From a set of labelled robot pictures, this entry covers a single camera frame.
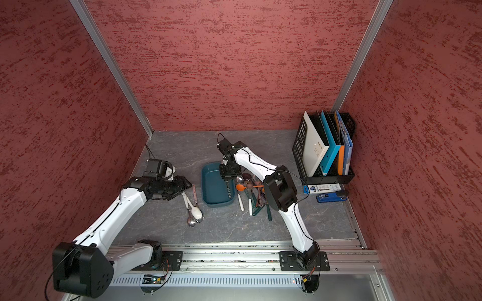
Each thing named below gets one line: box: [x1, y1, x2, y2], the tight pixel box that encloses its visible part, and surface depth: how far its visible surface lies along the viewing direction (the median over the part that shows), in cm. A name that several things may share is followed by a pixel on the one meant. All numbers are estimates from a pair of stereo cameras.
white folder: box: [302, 110, 330, 178], surface depth 85 cm
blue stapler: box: [316, 190, 349, 204], surface depth 94 cm
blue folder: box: [336, 110, 354, 176], surface depth 82 cm
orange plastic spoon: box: [235, 183, 264, 192], surface depth 97 cm
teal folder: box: [320, 110, 342, 177], surface depth 82 cm
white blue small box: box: [303, 183, 343, 195], surface depth 97 cm
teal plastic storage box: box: [200, 161, 236, 208], surface depth 94 cm
